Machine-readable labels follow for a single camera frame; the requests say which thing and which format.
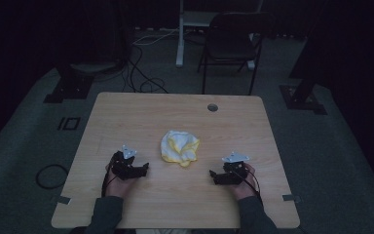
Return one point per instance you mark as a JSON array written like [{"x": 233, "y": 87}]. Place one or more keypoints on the grey round table grommet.
[{"x": 212, "y": 107}]

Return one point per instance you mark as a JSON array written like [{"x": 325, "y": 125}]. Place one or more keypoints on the person's right hand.
[{"x": 245, "y": 190}]

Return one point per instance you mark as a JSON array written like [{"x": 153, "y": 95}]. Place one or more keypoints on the person's left hand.
[{"x": 118, "y": 187}]

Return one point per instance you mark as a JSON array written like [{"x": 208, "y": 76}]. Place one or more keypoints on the black folding chair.
[{"x": 230, "y": 42}]

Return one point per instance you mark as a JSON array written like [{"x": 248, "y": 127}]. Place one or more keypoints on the white cloth with yellow edge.
[{"x": 179, "y": 148}]

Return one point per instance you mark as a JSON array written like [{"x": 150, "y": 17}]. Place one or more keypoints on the black stand base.
[
  {"x": 69, "y": 87},
  {"x": 302, "y": 99}
]

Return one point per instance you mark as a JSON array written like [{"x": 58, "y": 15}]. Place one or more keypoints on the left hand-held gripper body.
[{"x": 123, "y": 165}]

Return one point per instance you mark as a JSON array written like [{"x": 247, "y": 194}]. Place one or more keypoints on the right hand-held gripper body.
[{"x": 235, "y": 167}]

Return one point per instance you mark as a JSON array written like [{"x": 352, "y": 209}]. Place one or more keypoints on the grey round floor base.
[{"x": 94, "y": 67}]

